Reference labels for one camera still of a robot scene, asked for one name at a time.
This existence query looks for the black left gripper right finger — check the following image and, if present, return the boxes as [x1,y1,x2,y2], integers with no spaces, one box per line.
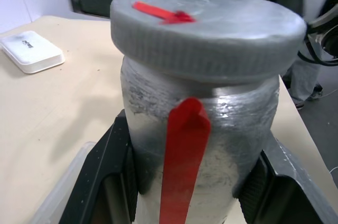
[232,131,338,224]

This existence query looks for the grey taped jar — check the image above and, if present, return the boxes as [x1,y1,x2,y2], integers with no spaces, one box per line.
[120,56,280,224]

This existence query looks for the person's grey trousered legs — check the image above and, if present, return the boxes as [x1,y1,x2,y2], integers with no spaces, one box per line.
[283,59,324,110]

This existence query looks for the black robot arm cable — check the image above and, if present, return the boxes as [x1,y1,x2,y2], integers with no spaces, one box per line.
[297,35,338,67]

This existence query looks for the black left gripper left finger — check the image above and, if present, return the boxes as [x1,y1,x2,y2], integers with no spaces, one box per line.
[58,109,138,224]

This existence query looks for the red tape arrow on lid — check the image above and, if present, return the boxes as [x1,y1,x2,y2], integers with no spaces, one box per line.
[132,1,196,26]

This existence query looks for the red tape strip on jar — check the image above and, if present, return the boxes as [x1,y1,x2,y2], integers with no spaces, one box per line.
[158,97,212,224]

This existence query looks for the white rectangular plastic tray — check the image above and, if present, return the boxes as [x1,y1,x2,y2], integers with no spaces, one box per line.
[0,30,66,74]

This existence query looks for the grey ribbed jar lid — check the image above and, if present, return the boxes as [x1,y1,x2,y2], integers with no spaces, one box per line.
[109,0,308,85]

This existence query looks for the clear plastic box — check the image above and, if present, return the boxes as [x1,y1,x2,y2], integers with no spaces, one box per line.
[28,141,97,224]

